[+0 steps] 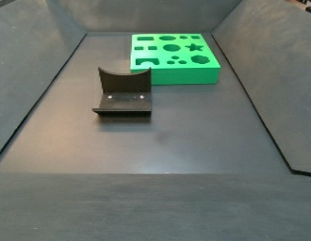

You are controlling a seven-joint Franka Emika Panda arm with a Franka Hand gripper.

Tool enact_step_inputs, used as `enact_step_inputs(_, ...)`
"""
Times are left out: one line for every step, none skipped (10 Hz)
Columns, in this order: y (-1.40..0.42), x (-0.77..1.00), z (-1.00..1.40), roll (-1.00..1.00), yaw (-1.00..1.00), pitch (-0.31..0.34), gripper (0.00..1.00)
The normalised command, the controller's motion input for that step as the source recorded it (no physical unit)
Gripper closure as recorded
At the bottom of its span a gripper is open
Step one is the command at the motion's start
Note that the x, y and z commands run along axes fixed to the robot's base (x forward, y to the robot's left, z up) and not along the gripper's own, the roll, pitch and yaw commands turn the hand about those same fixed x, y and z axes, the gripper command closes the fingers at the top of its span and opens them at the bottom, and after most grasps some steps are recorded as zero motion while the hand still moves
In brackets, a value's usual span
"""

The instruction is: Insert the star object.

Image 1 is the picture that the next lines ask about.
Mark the green shape sorter block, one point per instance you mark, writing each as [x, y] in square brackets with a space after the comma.
[179, 58]

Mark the black curved holder bracket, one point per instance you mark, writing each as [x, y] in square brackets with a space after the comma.
[126, 92]

